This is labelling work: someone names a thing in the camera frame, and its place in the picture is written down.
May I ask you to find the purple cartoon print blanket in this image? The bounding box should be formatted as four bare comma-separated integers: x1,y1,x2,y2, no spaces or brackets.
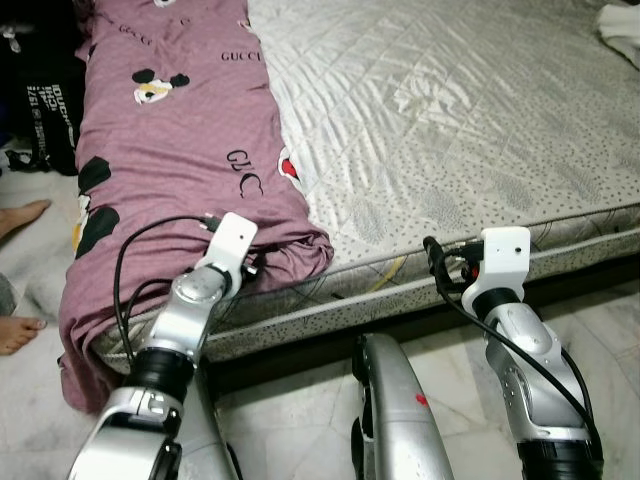
58,0,336,416

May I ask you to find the white quilted mattress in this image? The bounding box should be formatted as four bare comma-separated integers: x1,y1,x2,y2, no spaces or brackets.
95,0,640,366

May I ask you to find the silver right robot leg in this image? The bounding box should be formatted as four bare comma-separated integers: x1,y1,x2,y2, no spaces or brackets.
350,333,453,480

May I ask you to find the silver robot leg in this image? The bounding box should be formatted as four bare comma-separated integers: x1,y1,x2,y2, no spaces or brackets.
180,370,243,480
350,333,453,480

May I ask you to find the silver left robot leg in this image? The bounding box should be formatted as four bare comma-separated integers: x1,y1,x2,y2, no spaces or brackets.
180,370,243,480

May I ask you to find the white pillow with writing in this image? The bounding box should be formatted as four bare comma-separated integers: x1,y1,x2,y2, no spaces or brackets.
597,0,640,69

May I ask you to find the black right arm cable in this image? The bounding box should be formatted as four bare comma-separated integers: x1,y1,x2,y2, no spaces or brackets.
425,250,601,441

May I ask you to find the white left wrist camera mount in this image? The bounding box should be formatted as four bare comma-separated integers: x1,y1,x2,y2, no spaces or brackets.
203,212,260,273

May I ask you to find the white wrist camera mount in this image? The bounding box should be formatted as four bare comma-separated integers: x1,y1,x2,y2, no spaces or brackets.
203,212,260,273
462,227,532,316

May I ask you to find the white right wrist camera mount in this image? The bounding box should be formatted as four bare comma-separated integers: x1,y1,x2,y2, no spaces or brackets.
462,227,532,316

